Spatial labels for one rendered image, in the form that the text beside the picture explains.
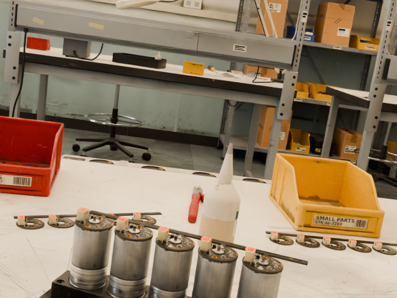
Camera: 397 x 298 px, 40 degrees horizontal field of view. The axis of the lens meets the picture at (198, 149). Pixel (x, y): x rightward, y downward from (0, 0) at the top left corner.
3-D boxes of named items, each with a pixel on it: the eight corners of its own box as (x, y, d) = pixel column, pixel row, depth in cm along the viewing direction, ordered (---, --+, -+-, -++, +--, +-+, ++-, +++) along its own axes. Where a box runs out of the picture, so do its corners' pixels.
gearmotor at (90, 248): (95, 304, 35) (103, 230, 34) (61, 295, 35) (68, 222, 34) (110, 289, 37) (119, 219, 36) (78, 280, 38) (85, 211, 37)
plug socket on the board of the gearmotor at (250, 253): (256, 264, 32) (257, 253, 32) (242, 260, 32) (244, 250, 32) (258, 259, 33) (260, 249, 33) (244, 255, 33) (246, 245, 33)
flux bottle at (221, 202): (238, 248, 51) (256, 145, 49) (220, 256, 48) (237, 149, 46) (209, 236, 53) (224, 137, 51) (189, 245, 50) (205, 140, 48)
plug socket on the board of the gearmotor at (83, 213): (86, 222, 35) (87, 213, 35) (74, 219, 35) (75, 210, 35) (92, 219, 36) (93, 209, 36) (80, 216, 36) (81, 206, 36)
